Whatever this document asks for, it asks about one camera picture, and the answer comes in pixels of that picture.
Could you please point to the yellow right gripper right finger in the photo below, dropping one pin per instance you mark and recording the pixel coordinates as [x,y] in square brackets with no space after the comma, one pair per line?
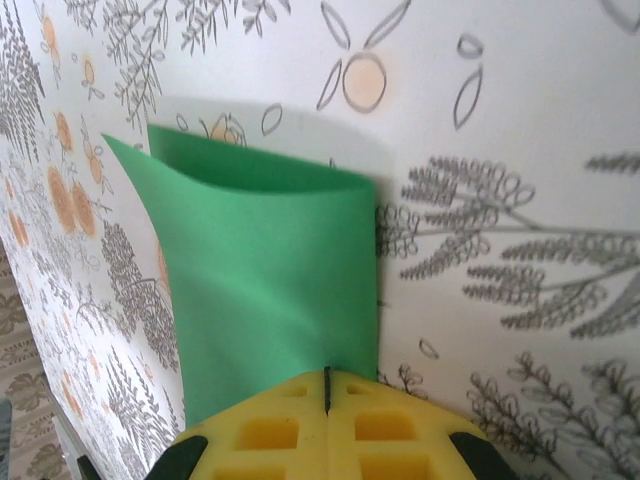
[400,435]

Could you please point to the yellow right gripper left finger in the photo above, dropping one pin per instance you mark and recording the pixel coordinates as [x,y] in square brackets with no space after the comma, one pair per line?
[260,435]

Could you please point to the green paper sheet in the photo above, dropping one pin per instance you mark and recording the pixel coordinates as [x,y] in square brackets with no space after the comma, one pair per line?
[270,270]

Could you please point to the aluminium table side rail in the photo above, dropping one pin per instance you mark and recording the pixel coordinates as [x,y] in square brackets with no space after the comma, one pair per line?
[75,450]

